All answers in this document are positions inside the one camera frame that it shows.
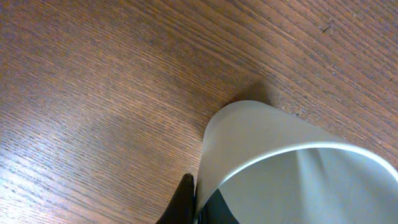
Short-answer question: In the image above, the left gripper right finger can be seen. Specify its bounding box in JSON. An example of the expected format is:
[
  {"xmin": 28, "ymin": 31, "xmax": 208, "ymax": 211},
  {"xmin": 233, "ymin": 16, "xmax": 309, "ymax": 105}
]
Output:
[{"xmin": 198, "ymin": 189, "xmax": 239, "ymax": 224}]

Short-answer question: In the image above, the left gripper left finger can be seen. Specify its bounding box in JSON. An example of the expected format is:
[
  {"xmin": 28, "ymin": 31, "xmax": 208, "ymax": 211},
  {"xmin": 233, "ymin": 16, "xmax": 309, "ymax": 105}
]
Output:
[{"xmin": 156, "ymin": 174, "xmax": 195, "ymax": 224}]

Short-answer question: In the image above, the grey translucent cup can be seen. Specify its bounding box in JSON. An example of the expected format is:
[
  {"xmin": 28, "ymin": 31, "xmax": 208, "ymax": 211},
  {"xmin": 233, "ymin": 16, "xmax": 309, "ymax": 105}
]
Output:
[{"xmin": 195, "ymin": 100, "xmax": 397, "ymax": 223}]

